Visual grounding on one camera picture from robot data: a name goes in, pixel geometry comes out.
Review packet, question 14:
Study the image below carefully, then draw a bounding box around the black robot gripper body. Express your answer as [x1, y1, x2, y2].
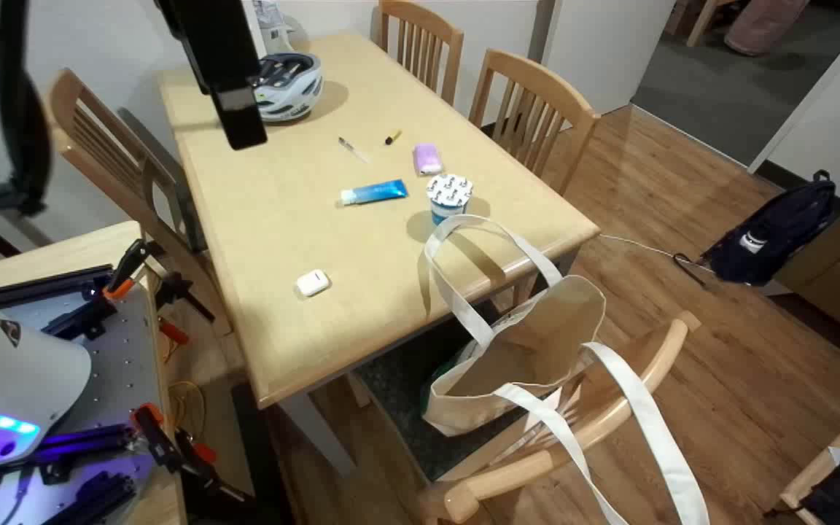
[154, 0, 268, 149]

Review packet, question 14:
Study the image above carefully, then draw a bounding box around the blue sunscreen tube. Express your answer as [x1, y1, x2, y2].
[338, 179, 408, 206]

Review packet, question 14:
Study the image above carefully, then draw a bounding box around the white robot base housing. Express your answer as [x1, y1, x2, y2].
[0, 313, 93, 467]

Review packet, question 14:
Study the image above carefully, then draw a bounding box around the white and black bike helmet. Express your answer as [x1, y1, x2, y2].
[254, 52, 323, 122]

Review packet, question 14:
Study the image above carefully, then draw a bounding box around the wooden chair left side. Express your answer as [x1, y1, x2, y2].
[50, 69, 217, 292]

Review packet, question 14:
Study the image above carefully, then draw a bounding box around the wooden chair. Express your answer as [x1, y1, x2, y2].
[50, 69, 217, 292]
[427, 313, 709, 525]
[470, 50, 600, 193]

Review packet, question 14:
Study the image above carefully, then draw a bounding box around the clear pen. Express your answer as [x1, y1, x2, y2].
[338, 138, 368, 164]

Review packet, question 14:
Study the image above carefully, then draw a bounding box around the wooden chair far end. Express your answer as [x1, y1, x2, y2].
[374, 0, 463, 103]

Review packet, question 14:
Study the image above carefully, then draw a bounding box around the purple soap bar packet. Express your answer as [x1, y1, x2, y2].
[415, 142, 443, 176]

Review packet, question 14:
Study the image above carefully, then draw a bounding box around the small white square case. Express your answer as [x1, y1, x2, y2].
[294, 269, 333, 298]

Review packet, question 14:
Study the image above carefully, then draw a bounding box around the white patterned cup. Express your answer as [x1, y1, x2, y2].
[427, 176, 472, 225]

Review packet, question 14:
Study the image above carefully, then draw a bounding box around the black orange clamp upper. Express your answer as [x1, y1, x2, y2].
[44, 240, 161, 342]

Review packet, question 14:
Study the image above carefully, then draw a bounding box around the black orange clamp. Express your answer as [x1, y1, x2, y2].
[131, 406, 252, 507]
[44, 240, 161, 342]

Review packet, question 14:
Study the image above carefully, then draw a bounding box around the wooden chair far right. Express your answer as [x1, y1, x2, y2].
[470, 50, 600, 193]

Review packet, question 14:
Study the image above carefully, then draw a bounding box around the black orange clamp lower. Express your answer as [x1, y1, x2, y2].
[131, 406, 252, 507]

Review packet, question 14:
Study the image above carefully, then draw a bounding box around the beige canvas tote bag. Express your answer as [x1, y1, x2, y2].
[416, 211, 711, 525]

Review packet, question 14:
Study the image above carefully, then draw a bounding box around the wooden chair front right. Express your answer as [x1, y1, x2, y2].
[427, 313, 709, 525]

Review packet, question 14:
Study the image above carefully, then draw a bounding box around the dark blue backpack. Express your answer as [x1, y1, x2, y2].
[704, 170, 836, 286]

